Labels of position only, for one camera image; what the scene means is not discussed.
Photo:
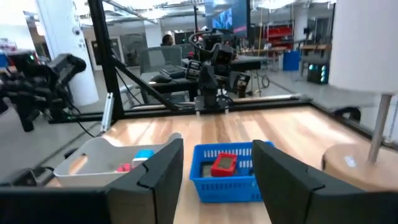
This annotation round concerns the white building column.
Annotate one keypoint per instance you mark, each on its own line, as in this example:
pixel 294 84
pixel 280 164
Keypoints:
pixel 62 31

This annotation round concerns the dark office desk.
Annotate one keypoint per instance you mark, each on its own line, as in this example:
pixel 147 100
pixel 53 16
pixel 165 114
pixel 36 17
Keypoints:
pixel 248 63

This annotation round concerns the blue plastic basket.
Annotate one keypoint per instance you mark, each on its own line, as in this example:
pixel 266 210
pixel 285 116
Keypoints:
pixel 224 189

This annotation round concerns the black aluminium table frame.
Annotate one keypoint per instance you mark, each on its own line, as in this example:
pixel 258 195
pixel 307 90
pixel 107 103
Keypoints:
pixel 104 62

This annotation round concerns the black keyboard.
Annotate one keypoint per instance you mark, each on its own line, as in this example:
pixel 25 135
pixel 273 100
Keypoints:
pixel 174 71

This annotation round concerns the blue waste bin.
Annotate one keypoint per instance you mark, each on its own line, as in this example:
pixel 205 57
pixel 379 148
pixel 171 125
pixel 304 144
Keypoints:
pixel 291 60

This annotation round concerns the black computer mouse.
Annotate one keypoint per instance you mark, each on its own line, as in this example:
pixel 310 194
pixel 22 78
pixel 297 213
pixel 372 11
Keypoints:
pixel 160 78

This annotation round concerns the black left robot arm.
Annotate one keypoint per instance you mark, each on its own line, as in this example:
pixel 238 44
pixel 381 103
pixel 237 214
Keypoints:
pixel 208 87

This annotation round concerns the black frame clamp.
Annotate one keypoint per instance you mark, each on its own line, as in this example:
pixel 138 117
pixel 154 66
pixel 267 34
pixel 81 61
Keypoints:
pixel 348 112

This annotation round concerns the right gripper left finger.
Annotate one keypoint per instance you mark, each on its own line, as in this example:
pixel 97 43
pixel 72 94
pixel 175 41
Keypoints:
pixel 161 186

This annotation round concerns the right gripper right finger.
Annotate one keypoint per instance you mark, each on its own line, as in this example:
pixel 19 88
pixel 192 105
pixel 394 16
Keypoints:
pixel 286 186

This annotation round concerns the person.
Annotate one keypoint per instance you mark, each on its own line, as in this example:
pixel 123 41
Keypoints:
pixel 168 40

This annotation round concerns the computer with teal lights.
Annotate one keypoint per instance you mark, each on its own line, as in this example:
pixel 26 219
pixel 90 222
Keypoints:
pixel 317 74

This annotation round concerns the white plastic bin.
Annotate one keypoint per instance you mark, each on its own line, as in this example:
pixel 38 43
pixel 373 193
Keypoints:
pixel 93 155

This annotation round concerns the black machine with green light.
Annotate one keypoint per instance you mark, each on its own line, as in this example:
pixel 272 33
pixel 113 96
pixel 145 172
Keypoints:
pixel 31 90

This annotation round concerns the silver metal bracket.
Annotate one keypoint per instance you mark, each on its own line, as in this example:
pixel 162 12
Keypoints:
pixel 107 112

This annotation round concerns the white shade table lamp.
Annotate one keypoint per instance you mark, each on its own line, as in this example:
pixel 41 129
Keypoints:
pixel 363 46

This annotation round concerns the red digital display module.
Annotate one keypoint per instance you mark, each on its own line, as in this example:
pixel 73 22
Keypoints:
pixel 224 164

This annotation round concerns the wooden workbench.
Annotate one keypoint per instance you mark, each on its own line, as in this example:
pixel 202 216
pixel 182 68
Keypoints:
pixel 314 47

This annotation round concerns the monitor with blue screen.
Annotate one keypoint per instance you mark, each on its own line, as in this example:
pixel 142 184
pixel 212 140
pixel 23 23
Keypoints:
pixel 224 15

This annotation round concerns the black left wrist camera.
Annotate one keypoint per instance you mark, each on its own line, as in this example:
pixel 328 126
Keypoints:
pixel 224 55

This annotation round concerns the white red charger block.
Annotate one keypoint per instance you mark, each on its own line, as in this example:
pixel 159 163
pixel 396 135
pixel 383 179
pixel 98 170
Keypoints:
pixel 124 168

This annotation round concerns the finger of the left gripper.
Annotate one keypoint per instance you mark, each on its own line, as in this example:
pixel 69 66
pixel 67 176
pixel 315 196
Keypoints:
pixel 192 70
pixel 241 81

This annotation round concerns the red storage shelving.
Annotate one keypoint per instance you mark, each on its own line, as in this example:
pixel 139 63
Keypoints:
pixel 280 32

